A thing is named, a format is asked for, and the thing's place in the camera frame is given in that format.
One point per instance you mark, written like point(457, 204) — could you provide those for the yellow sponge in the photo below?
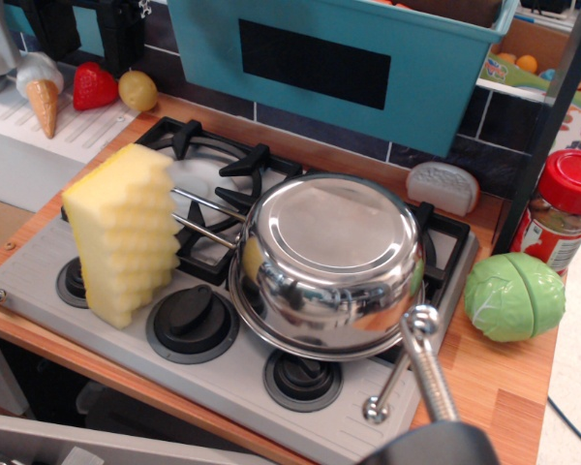
point(120, 215)

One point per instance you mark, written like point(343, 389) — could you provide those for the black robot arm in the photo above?
point(112, 30)

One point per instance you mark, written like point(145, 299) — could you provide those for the stainless steel pot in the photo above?
point(325, 265)

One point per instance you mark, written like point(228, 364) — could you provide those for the grey toy stove top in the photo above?
point(231, 385)

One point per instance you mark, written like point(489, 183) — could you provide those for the black burner grate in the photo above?
point(234, 175)

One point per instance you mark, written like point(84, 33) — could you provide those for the middle black stove knob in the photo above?
point(192, 326)

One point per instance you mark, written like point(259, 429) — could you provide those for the black stove knob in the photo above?
point(300, 384)
point(192, 326)
point(70, 286)

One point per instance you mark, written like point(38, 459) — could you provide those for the right black stove knob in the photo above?
point(300, 384)

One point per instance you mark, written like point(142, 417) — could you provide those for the white toy bread slice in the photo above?
point(447, 187)

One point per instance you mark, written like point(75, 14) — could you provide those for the teal plastic bin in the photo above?
point(384, 71)

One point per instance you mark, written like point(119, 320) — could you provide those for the yellow toy potato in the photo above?
point(138, 91)

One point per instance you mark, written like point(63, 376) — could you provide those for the left black stove knob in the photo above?
point(70, 286)

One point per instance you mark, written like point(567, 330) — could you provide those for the green toy cabbage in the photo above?
point(514, 297)

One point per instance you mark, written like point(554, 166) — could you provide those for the red toy strawberry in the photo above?
point(94, 87)

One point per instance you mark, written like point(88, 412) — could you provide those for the grey toy sink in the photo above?
point(33, 167)

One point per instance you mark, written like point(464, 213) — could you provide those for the red lid spice jar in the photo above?
point(550, 228)

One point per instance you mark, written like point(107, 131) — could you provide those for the toy ice cream cone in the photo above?
point(39, 80)

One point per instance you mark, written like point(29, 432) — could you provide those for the cardboard box of toys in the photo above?
point(527, 58)

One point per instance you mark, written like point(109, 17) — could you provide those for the black metal frame post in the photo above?
point(558, 98)

